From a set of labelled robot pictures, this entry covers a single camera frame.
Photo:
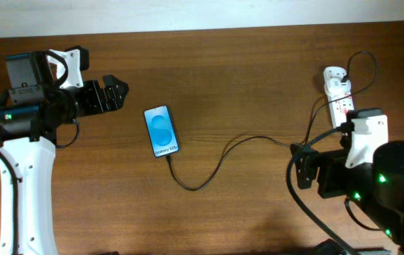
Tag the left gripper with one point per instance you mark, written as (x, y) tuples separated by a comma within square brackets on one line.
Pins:
[(115, 100)]

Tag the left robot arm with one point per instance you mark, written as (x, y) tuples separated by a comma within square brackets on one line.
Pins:
[(47, 91)]

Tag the white power strip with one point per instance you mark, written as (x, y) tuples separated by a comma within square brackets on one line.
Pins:
[(338, 104)]

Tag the blue Galaxy smartphone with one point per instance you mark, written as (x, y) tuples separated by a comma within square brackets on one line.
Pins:
[(161, 131)]

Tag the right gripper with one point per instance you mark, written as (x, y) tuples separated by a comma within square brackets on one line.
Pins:
[(328, 173)]

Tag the white USB charger adapter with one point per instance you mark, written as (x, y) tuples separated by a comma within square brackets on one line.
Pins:
[(335, 86)]

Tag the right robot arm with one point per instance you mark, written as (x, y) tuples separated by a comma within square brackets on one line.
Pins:
[(377, 188)]

